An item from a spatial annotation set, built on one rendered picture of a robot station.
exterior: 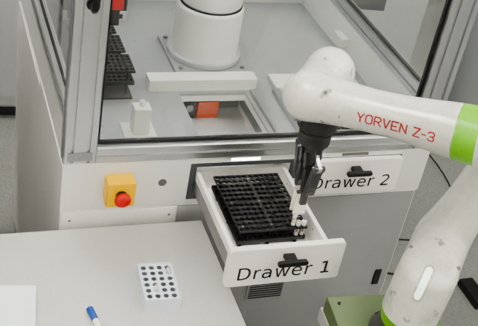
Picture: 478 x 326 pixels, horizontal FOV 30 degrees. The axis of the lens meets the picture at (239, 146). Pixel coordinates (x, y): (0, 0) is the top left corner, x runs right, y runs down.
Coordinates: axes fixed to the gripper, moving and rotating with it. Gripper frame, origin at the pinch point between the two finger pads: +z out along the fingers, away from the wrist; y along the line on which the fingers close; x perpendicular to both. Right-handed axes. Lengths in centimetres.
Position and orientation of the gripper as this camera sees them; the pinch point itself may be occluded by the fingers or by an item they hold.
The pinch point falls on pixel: (299, 199)
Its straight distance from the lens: 212.9
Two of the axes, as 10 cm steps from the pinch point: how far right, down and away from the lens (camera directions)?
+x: 9.4, -0.4, 3.4
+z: -1.5, 8.3, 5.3
